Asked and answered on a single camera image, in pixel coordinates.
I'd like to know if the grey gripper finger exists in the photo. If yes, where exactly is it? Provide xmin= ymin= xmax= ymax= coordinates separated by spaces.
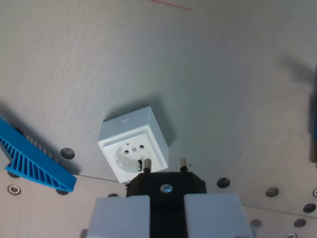
xmin=184 ymin=193 xmax=254 ymax=238
xmin=85 ymin=195 xmax=152 ymax=238

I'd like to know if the white wall socket box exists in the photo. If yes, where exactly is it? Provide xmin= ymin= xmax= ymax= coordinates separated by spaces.
xmin=97 ymin=106 xmax=170 ymax=184

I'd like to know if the blue plastic block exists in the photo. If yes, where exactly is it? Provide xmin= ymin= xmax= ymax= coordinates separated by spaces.
xmin=308 ymin=64 xmax=317 ymax=164

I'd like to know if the black two-pin power plug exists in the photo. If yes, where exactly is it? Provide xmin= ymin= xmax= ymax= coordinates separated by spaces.
xmin=125 ymin=158 xmax=208 ymax=238

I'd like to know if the blue ribbed plastic wedge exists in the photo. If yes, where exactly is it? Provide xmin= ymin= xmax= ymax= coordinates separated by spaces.
xmin=0 ymin=116 xmax=78 ymax=193

